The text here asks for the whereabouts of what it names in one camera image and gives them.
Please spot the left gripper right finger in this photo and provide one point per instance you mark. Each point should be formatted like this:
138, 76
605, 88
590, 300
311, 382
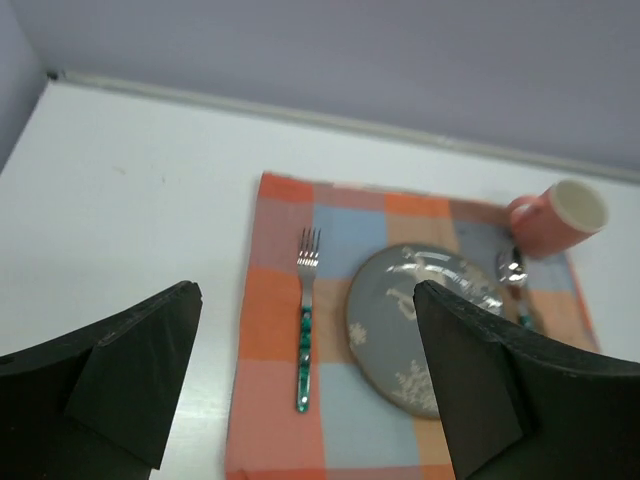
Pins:
515, 404

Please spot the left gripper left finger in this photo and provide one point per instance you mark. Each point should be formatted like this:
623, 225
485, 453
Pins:
99, 402

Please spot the spoon with green handle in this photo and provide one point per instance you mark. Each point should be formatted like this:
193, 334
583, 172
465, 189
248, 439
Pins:
511, 272

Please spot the grey plate with deer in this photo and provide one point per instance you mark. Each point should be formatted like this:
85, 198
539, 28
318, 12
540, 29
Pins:
381, 319

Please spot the pink ceramic mug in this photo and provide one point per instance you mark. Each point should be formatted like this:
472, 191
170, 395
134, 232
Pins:
564, 215

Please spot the orange grey checked cloth napkin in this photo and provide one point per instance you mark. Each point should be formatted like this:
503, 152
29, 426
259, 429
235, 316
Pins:
349, 431

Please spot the fork with green handle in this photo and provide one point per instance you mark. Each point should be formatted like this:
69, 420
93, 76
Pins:
307, 264

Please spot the aluminium table edge rail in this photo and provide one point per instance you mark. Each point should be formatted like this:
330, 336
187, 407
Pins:
342, 124

